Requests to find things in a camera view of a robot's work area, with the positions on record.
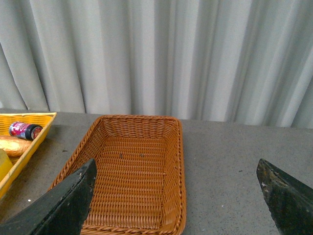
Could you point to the toy bread loaf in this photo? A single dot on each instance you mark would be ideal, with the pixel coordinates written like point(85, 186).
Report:
point(14, 147)

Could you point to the small pink soda can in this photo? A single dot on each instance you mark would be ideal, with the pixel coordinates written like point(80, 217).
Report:
point(24, 130)

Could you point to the yellow wicker basket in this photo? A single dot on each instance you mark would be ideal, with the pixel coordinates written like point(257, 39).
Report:
point(43, 119)

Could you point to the yellowish clear tape roll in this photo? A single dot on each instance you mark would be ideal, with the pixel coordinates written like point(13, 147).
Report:
point(5, 164)

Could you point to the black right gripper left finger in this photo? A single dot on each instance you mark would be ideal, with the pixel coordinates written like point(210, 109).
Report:
point(60, 211)

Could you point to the brown wicker basket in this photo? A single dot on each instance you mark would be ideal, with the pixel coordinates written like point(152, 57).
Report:
point(140, 183)

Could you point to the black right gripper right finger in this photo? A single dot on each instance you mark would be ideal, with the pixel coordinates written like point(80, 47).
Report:
point(289, 201)

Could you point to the grey pleated curtain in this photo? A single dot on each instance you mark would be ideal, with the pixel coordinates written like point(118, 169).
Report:
point(243, 61)

